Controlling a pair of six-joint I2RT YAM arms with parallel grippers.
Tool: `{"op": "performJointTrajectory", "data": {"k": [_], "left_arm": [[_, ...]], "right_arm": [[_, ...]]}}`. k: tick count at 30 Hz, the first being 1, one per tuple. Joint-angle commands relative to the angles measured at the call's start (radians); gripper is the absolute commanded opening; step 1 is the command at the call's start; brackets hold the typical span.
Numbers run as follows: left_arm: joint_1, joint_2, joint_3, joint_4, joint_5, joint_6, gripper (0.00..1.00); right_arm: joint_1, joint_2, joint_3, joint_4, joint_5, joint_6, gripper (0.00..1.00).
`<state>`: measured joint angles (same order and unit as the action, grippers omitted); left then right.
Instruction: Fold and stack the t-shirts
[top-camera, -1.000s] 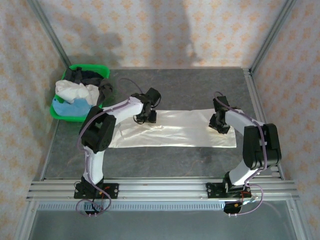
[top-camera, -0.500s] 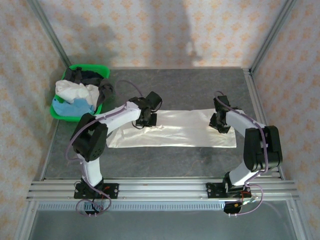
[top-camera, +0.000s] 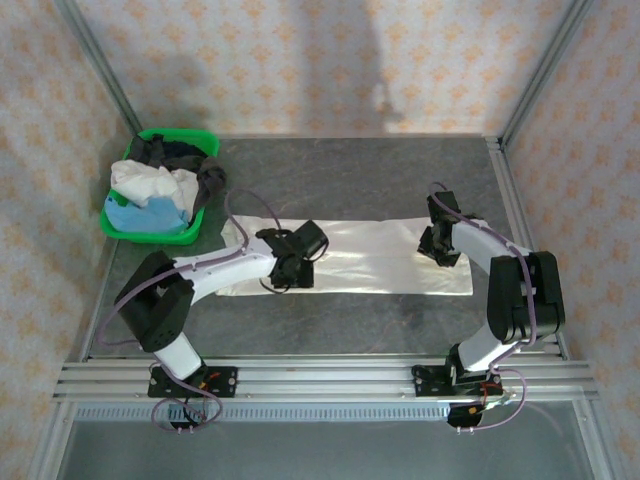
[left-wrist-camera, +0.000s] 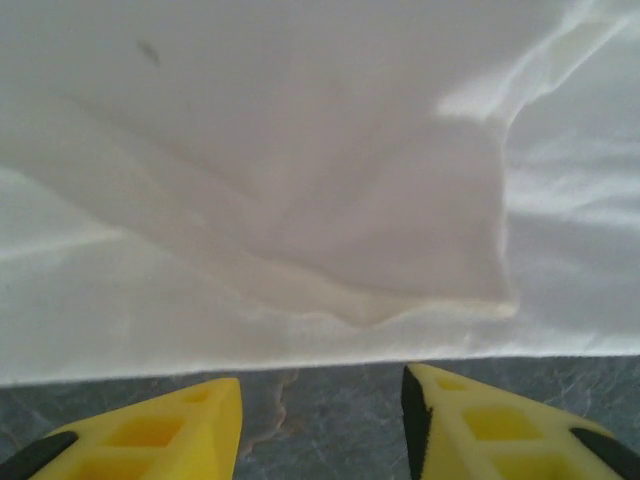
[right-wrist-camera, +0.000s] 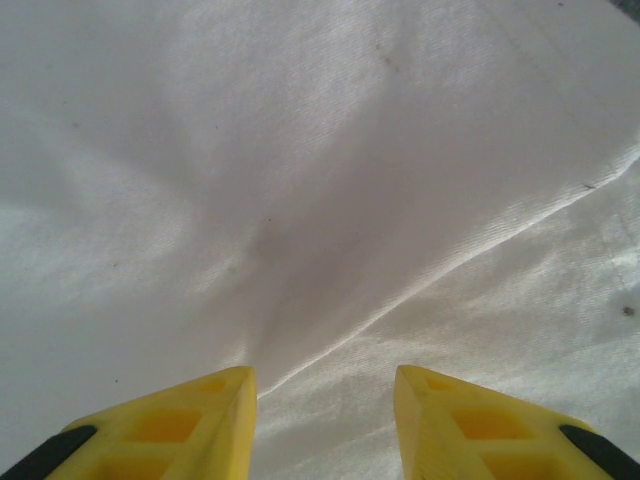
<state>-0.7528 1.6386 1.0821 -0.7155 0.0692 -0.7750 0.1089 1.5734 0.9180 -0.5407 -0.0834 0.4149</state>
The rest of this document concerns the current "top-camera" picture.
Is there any aluminium mounting rail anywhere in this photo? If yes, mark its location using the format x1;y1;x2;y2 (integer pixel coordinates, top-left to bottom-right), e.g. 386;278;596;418
52;355;599;402

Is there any aluminium side rail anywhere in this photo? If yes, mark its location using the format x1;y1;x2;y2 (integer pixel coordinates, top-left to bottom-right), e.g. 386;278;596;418
482;134;571;361

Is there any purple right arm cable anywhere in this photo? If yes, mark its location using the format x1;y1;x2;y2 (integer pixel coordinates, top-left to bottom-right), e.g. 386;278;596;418
429;182;540;434

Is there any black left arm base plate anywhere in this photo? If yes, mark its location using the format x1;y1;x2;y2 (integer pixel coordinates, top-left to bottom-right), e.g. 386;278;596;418
147;366;238;399

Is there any dark grey t-shirt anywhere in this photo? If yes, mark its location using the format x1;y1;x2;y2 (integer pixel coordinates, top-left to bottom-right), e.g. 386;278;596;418
191;156;231;214

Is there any slotted grey cable duct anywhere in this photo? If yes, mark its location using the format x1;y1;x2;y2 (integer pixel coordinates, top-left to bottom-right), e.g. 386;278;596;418
74;405;451;423

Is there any aluminium frame leg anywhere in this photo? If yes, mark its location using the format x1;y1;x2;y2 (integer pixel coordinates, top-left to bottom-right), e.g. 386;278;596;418
572;399;611;480
32;399;76;480

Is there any white t-shirt with black print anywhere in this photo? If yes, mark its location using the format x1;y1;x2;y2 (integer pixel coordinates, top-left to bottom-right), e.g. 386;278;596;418
219;213;476;298

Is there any aluminium frame post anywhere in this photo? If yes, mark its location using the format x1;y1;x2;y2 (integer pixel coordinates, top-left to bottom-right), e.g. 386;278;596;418
53;0;147;137
497;0;601;151

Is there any green plastic basket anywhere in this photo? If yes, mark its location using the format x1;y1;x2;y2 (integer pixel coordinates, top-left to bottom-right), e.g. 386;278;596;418
99;128;221;246

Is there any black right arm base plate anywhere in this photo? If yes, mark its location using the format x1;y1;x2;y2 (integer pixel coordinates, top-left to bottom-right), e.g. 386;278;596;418
411;364;502;399

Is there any plain white t-shirt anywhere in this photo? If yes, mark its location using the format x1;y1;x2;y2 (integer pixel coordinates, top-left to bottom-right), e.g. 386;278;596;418
108;158;200;221

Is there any light blue t-shirt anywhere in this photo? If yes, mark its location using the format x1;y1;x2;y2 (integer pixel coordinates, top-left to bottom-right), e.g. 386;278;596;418
103;195;194;236

